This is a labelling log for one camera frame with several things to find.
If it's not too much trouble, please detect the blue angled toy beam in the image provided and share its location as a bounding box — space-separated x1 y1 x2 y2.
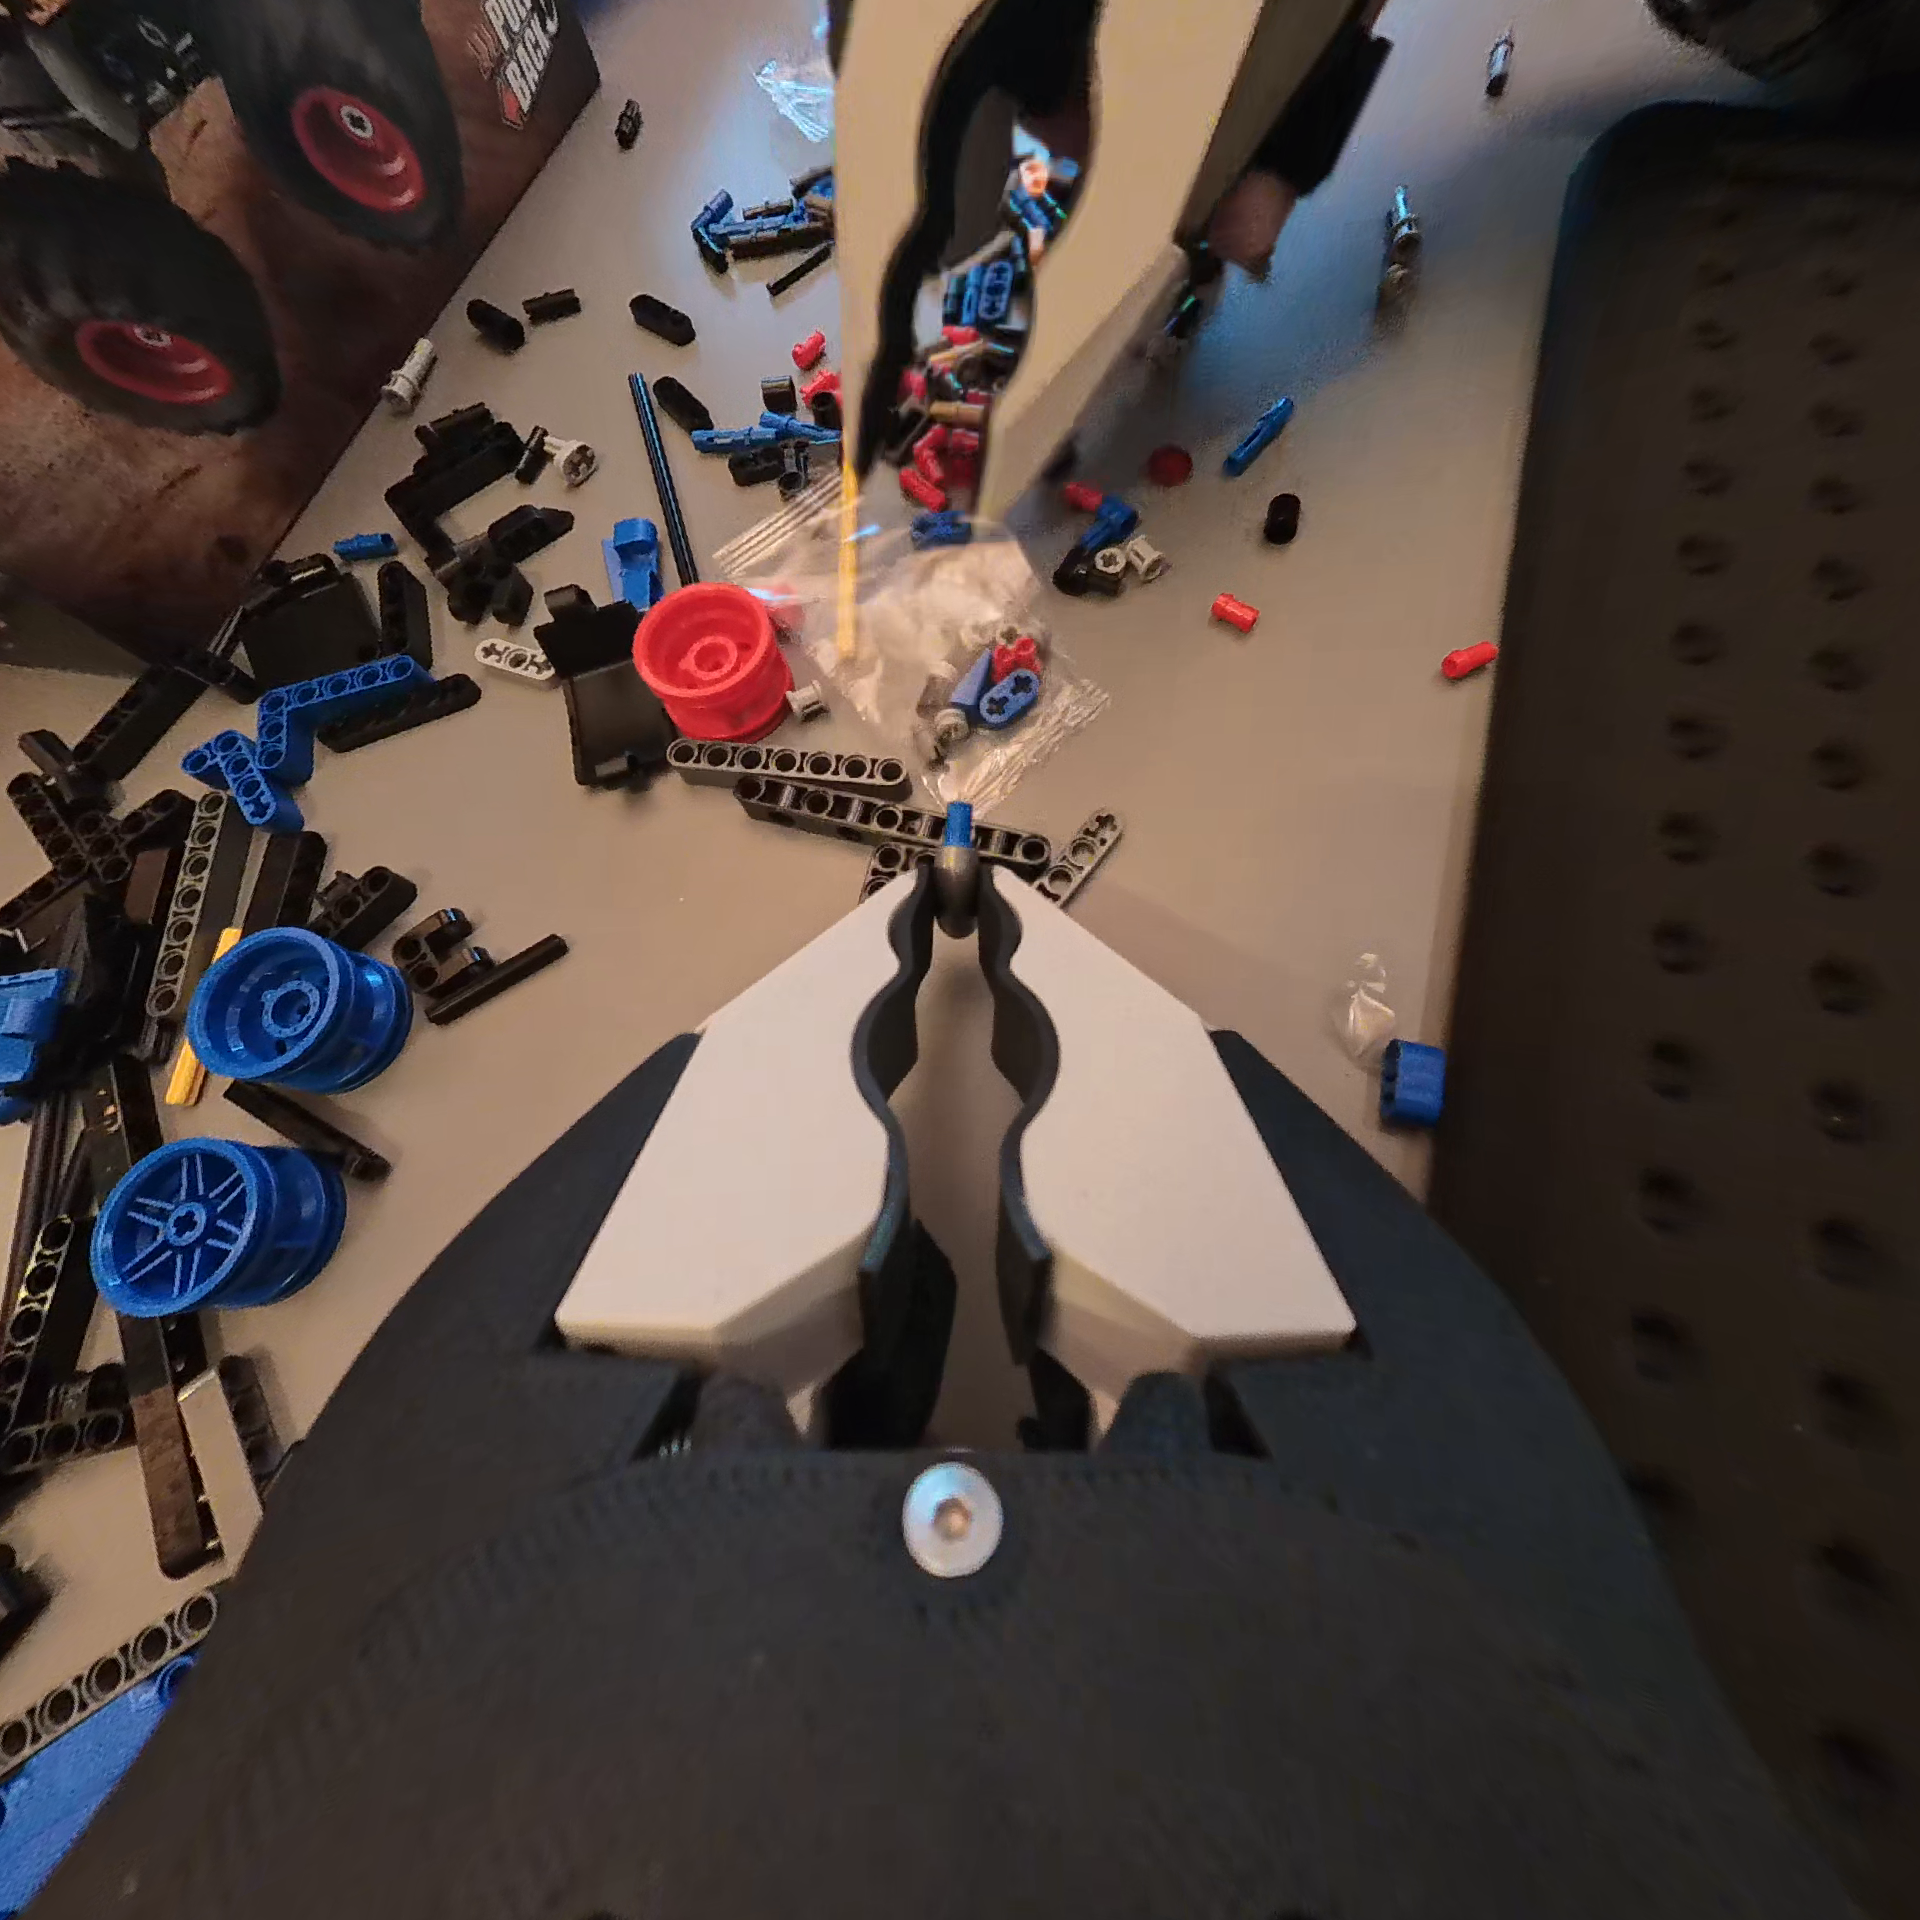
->
181 729 306 831
253 654 439 782

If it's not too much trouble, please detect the person's right hand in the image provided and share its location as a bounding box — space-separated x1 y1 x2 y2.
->
1205 176 1284 283

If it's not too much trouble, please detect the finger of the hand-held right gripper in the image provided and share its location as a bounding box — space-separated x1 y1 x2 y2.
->
972 0 1269 519
828 0 991 460

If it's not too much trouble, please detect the blue toy fender piece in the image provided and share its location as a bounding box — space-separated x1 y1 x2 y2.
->
0 966 74 1119

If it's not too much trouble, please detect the blue curved toy panel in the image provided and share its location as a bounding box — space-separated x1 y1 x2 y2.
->
0 1667 173 1920

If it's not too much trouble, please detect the printed toy truck box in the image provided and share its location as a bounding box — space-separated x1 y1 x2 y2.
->
0 0 602 610

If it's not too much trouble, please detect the long dark toy axle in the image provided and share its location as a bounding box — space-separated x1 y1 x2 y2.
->
629 373 701 589

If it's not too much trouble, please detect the pile of black toy beams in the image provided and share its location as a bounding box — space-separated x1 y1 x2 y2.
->
0 283 1127 1780

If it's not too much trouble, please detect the red toy wheel rim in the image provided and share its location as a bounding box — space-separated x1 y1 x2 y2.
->
629 582 798 737

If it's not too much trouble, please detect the black square toy panel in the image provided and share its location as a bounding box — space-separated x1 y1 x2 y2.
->
535 588 679 792
240 554 389 692

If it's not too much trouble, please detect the clear bag of small parts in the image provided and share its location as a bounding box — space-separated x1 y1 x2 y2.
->
711 479 1111 804

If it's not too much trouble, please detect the pile of small toy pins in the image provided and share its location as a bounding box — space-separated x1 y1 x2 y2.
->
690 141 1188 602

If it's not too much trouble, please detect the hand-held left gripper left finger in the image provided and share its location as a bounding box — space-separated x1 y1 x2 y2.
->
553 869 962 1450

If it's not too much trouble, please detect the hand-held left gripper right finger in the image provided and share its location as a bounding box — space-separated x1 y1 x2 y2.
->
972 866 1359 1450

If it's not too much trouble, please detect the blue spoked toy wheel rim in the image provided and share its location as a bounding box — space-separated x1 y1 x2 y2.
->
89 1140 350 1320

